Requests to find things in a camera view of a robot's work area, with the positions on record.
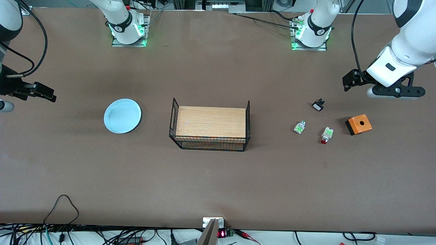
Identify red push button switch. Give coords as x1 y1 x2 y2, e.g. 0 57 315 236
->
321 127 334 145

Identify light blue round plate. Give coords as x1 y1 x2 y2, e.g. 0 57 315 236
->
104 98 142 134

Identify light wooden board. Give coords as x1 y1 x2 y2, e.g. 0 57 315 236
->
175 106 247 151

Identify black power adapter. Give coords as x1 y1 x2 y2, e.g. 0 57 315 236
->
116 236 145 245

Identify red probe leads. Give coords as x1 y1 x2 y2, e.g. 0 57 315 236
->
233 230 261 245

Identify short black right arm cable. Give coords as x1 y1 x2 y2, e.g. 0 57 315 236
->
0 41 35 75

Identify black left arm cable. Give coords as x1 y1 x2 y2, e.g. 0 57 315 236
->
351 0 375 84

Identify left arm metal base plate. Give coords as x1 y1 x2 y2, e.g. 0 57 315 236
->
290 17 328 51

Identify orange button enclosure box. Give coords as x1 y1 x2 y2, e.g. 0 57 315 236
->
345 114 373 136

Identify long black right arm cable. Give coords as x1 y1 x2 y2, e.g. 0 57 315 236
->
6 0 48 78

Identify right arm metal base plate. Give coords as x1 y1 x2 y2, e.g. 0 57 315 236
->
112 15 150 47

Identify black base power cable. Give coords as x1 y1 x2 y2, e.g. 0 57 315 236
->
235 10 302 30

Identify thin black looped cable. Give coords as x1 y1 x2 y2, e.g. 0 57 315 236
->
44 195 79 225

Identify black wire mesh basket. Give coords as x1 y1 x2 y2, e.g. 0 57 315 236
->
169 98 251 152

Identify tangled black cable bundle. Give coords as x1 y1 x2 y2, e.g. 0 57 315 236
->
0 223 205 245

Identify aluminium frame with light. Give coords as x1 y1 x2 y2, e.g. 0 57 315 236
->
195 0 246 14

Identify black coiled cable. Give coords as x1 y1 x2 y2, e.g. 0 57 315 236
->
342 231 377 241

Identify aluminium camera post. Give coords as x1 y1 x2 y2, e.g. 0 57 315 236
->
197 217 225 245

